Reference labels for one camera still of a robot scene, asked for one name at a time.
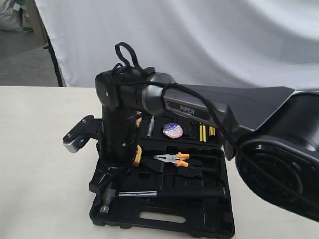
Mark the orange utility knife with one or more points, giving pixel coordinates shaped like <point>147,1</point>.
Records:
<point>138,122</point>

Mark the green white bag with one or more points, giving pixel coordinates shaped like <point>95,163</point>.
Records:
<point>26,23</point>

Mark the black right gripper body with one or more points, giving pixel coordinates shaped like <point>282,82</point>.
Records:
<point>113,159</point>

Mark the clear test pen screwdriver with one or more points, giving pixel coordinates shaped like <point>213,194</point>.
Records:
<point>150,127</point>

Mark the white backdrop cloth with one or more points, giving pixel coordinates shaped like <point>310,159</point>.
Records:
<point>234,43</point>

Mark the electrical tape roll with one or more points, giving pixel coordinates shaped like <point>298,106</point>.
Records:
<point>172,130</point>

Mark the orange handled pliers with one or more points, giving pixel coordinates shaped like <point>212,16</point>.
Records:
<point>191,161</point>

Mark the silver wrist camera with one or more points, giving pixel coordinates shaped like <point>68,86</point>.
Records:
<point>87,128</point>

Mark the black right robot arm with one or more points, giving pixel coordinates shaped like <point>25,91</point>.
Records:
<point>272,133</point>

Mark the black backdrop stand pole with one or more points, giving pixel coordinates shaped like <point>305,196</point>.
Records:
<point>50,49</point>

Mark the white sack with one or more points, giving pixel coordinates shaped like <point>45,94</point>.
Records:
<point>10,18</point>

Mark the yellow tape measure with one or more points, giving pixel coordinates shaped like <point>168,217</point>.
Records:
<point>138,156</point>

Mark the black plastic tool case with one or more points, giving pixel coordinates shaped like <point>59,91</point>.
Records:
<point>206,217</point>

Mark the yellow black screwdriver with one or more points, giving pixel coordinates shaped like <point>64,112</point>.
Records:
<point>211,131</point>
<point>202,133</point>

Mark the claw hammer black handle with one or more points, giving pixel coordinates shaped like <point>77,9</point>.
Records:
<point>110,194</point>

